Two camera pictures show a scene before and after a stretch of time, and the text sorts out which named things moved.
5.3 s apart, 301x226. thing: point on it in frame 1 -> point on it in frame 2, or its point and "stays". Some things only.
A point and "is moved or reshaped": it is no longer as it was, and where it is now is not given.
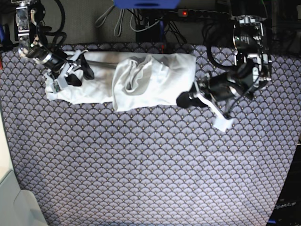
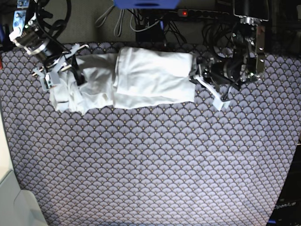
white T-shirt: (130, 80) is moved or reshaped
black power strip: (194, 13) stays
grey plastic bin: (18, 207) stays
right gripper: (218, 85) -> (220, 73)
